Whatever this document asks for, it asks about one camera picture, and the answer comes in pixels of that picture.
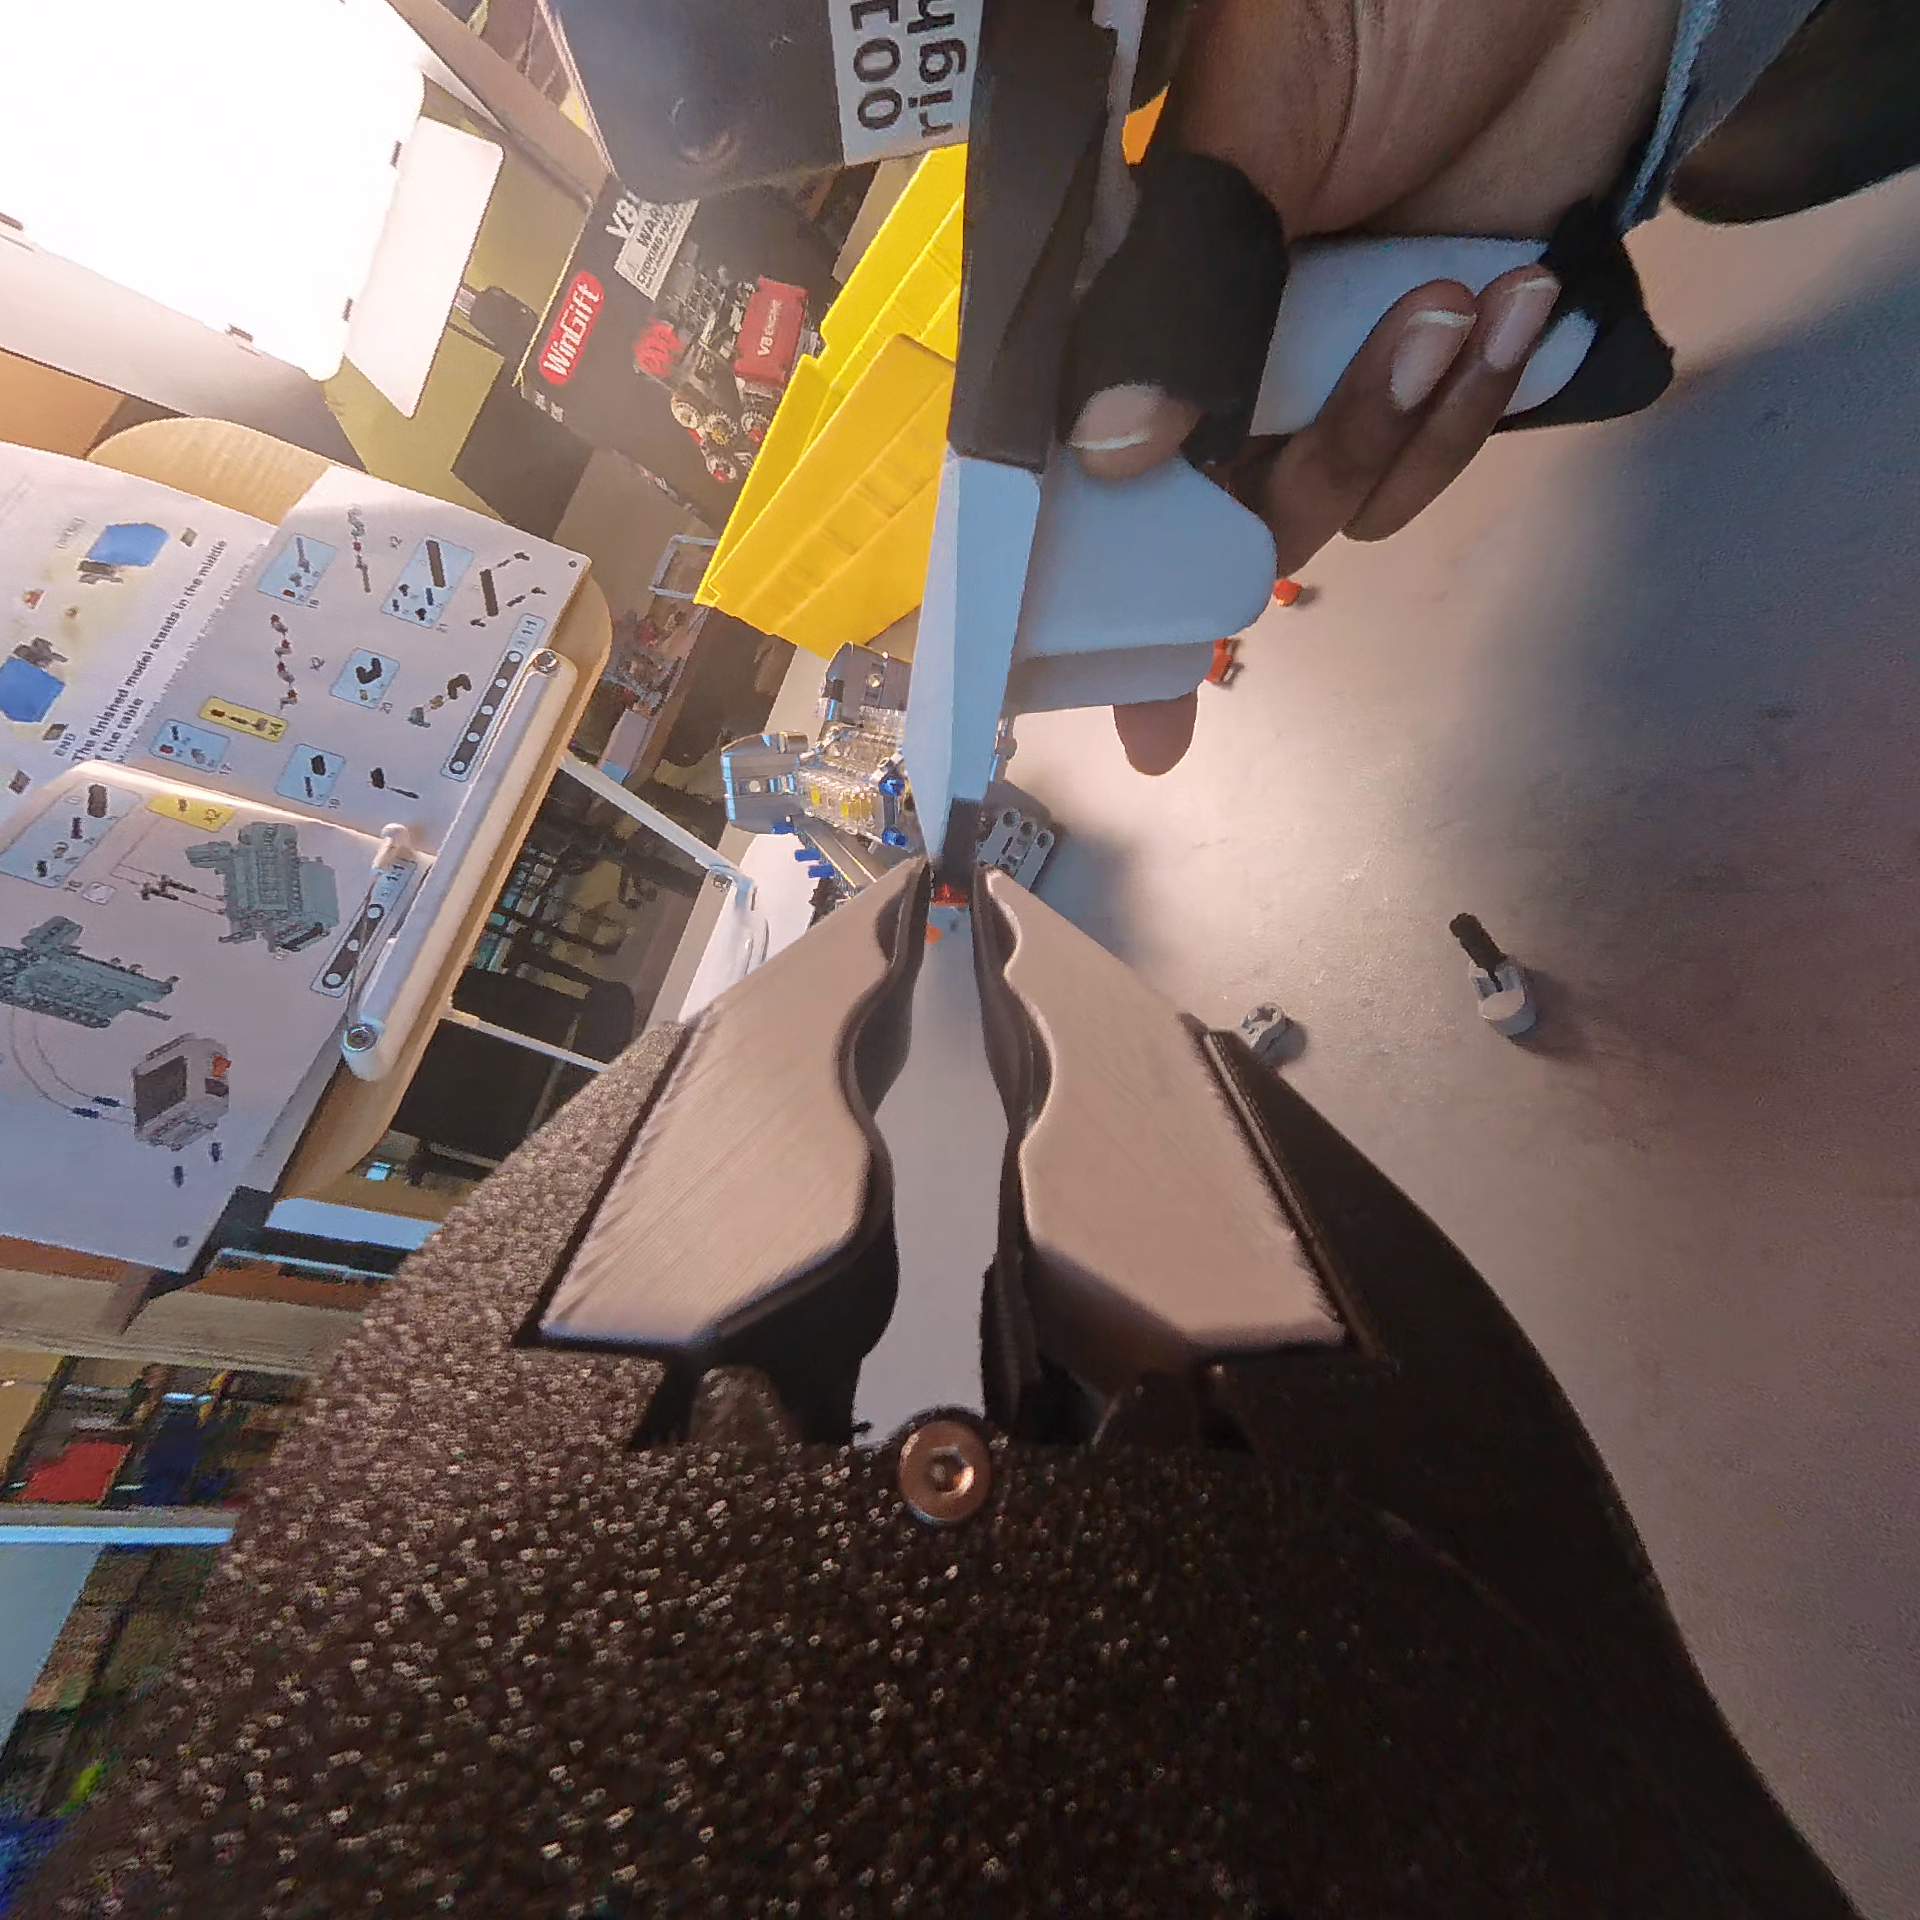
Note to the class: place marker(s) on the pile of grey connector pieces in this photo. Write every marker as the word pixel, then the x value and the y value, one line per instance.
pixel 1267 1026

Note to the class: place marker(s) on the group of orange bushes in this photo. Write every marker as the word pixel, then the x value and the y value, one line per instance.
pixel 1285 591

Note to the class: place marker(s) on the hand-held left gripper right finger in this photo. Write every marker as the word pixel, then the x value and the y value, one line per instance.
pixel 1170 1185

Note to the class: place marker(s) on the black printed box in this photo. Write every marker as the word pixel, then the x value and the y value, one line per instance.
pixel 629 324

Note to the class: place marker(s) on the white rounded board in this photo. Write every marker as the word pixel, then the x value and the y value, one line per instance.
pixel 720 944

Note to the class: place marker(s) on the wooden book stand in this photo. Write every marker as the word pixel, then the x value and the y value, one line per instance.
pixel 194 447

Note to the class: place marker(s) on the person's black trousers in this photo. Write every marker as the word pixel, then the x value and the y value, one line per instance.
pixel 1844 120

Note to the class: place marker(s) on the grey toy brick assembly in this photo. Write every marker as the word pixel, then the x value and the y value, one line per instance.
pixel 861 704

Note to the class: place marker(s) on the grey connector pin assembly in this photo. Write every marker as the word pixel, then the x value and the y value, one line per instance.
pixel 1500 990

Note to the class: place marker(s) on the person's right hand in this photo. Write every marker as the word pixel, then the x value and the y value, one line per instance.
pixel 1425 105

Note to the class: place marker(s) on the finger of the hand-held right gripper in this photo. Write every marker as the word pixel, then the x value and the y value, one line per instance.
pixel 968 630

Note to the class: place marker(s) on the yellow bin holding brass parts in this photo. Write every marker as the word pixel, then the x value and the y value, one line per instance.
pixel 840 510

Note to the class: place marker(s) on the orange bush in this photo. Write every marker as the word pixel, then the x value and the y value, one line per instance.
pixel 944 897

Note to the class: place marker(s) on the instruction booklet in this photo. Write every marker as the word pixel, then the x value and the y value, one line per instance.
pixel 224 674

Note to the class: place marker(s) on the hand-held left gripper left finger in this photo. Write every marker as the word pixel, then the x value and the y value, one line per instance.
pixel 733 1185

